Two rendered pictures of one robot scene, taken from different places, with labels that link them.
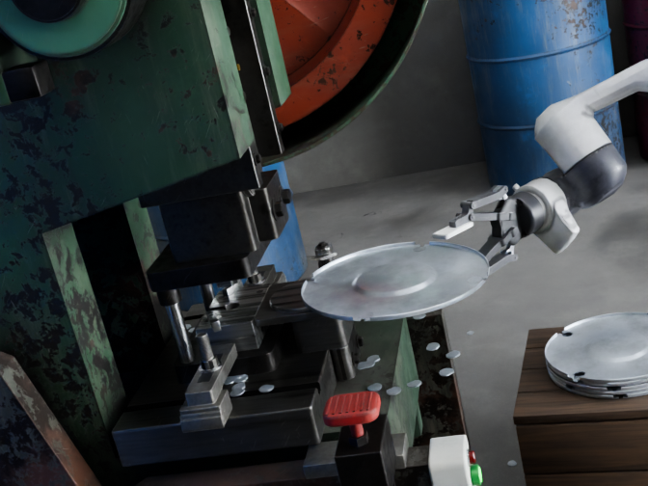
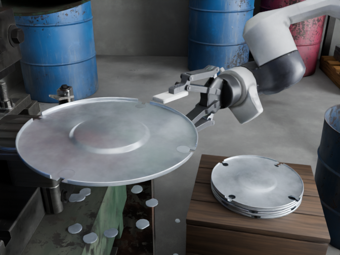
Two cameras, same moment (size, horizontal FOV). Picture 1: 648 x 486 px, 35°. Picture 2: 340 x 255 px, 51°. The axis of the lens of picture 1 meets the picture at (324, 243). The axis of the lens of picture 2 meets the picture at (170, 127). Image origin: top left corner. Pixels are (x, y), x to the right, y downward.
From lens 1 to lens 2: 98 cm
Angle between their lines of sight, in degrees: 11
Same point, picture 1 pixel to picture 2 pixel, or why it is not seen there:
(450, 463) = not seen: outside the picture
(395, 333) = not seen: hidden behind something
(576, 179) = (268, 72)
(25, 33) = not seen: outside the picture
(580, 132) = (279, 37)
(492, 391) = (173, 172)
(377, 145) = (141, 40)
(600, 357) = (245, 186)
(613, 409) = (251, 226)
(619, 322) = (256, 162)
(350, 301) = (60, 151)
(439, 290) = (147, 156)
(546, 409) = (207, 217)
